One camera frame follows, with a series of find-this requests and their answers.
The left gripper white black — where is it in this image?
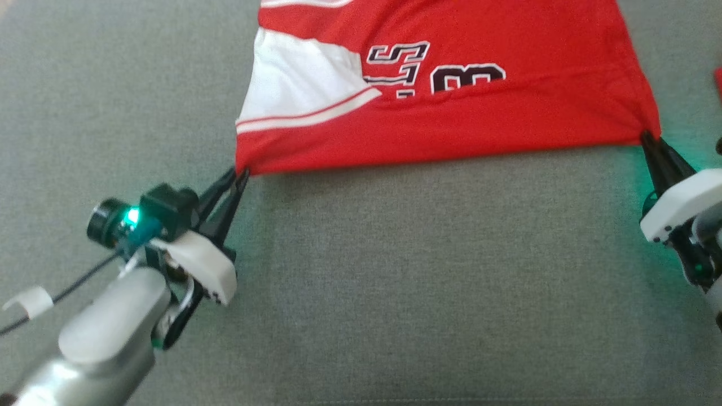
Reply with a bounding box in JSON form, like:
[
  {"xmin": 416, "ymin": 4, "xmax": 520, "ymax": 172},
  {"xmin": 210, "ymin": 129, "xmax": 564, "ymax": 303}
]
[{"xmin": 148, "ymin": 167, "xmax": 250, "ymax": 307}]

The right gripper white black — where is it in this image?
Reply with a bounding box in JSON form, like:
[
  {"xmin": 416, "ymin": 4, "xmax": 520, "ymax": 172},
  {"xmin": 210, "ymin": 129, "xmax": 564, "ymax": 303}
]
[{"xmin": 640, "ymin": 131, "xmax": 722, "ymax": 283}]

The red white basketball jersey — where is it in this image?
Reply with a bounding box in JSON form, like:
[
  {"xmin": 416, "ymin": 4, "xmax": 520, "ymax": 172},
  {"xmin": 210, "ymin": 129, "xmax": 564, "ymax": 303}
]
[{"xmin": 235, "ymin": 0, "xmax": 662, "ymax": 176}]

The grey sofa seat cushion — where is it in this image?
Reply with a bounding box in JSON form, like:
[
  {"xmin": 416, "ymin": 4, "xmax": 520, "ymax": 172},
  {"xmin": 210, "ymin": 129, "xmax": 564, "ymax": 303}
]
[{"xmin": 0, "ymin": 0, "xmax": 722, "ymax": 406}]

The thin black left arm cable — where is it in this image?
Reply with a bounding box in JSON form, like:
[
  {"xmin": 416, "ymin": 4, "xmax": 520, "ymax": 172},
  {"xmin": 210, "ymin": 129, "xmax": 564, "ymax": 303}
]
[{"xmin": 0, "ymin": 253, "xmax": 122, "ymax": 337}]

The white cable clip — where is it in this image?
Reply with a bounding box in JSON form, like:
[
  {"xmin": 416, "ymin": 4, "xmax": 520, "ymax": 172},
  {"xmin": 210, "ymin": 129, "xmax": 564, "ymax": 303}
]
[{"xmin": 3, "ymin": 286, "xmax": 55, "ymax": 320}]

